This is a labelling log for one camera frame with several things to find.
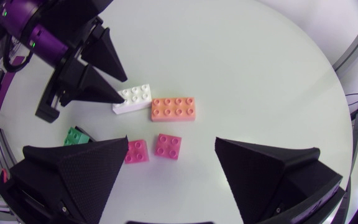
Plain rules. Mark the orange toy brick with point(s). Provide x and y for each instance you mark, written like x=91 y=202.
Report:
x=173 y=109

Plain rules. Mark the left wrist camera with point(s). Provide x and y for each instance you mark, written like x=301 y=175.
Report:
x=70 y=14

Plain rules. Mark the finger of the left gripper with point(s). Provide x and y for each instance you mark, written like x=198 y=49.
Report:
x=104 y=56
x=92 y=88

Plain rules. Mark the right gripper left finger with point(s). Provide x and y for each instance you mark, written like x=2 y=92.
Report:
x=73 y=180

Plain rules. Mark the pink toy brick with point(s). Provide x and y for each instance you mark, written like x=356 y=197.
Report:
x=167 y=147
x=137 y=152

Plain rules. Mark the white toy brick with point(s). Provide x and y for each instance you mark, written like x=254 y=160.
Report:
x=134 y=99

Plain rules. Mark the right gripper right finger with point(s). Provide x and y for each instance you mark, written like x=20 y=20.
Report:
x=259 y=180

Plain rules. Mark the green toy brick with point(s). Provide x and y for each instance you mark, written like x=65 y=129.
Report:
x=75 y=137

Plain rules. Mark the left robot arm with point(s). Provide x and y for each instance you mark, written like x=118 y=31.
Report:
x=36 y=34

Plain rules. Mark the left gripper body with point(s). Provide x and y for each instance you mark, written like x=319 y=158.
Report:
x=61 y=77

